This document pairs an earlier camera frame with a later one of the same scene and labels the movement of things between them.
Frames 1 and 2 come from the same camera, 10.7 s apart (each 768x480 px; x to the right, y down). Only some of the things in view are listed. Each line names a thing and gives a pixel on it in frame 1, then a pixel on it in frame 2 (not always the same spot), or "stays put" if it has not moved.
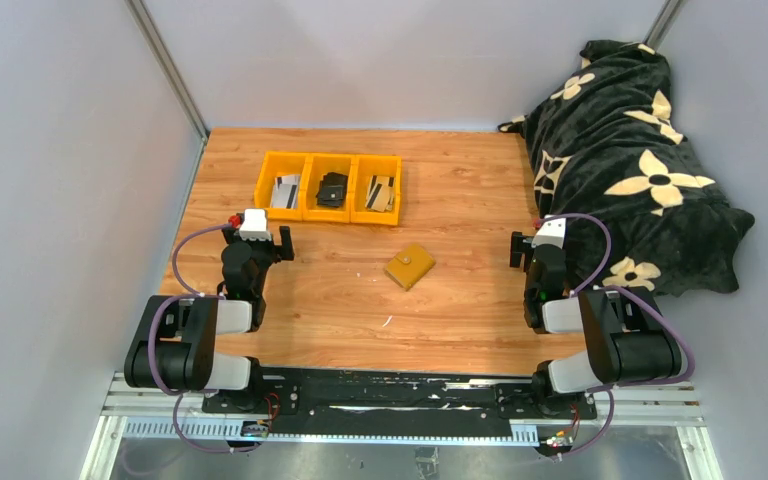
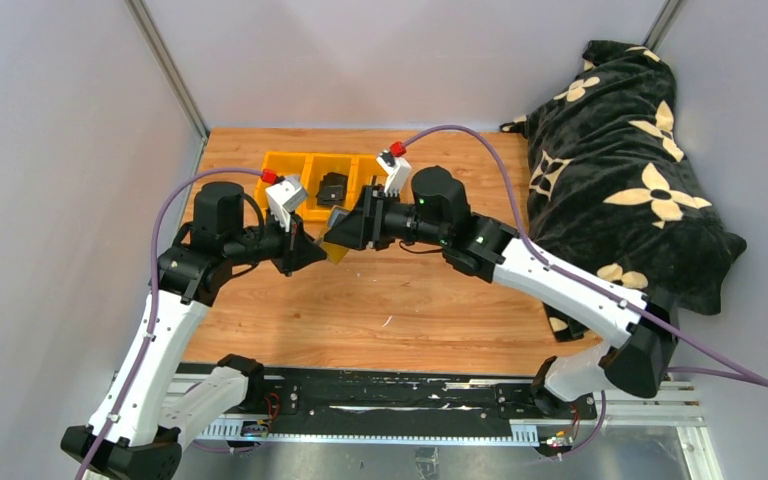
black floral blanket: [609, 163] stays put
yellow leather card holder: [409, 266] -> [333, 252]
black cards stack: [331, 190] stays put
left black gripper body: [264, 251] -> [283, 244]
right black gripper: [521, 245] -> [364, 224]
